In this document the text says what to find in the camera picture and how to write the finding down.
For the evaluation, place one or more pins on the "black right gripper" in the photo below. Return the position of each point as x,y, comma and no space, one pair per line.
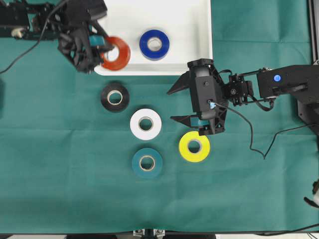
235,91

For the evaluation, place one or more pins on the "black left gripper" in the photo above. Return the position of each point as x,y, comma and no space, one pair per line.
81,44

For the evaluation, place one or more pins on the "red tape roll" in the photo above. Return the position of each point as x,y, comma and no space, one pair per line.
123,57

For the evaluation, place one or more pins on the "blue tape roll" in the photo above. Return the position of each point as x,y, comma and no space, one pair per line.
154,44

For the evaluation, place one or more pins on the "black tape roll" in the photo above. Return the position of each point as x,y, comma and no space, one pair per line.
115,97

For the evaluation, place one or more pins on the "green tape roll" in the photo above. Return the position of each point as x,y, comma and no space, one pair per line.
147,163

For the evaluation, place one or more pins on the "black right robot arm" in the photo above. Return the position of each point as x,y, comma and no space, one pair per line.
299,81

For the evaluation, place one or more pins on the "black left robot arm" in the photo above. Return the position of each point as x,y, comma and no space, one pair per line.
18,19

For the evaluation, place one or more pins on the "yellow tape roll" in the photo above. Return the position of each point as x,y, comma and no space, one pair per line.
193,147

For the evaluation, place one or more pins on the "white tape roll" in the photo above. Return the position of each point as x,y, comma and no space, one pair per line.
145,124

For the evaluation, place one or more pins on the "white plastic tray case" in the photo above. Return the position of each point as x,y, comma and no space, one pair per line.
187,23

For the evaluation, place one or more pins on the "white black object right edge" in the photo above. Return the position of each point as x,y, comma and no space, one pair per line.
315,191

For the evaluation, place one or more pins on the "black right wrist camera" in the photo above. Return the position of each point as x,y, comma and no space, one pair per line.
204,90

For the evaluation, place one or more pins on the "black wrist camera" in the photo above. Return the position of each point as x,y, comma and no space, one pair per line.
78,11
204,90

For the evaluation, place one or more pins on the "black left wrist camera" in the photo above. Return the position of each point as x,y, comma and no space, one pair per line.
78,11

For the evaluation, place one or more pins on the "metal bracket bottom edge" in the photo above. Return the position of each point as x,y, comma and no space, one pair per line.
149,233

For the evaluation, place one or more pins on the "aluminium frame rail right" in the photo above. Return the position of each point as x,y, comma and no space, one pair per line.
313,6

